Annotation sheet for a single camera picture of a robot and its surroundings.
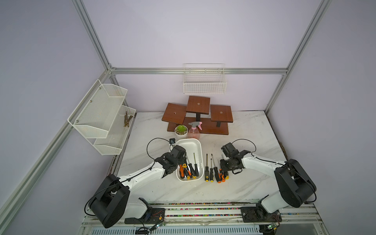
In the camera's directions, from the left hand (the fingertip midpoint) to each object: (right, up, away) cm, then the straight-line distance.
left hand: (177, 155), depth 88 cm
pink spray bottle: (+11, +14, +10) cm, 20 cm away
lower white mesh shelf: (-39, +7, 0) cm, 40 cm away
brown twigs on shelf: (-36, +22, +10) cm, 43 cm away
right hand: (+30, -9, +3) cm, 32 cm away
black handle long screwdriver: (+12, -8, 0) cm, 15 cm away
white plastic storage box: (+9, +5, +4) cm, 11 cm away
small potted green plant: (+2, +14, +10) cm, 17 cm away
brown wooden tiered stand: (+23, +22, +6) cm, 32 cm away
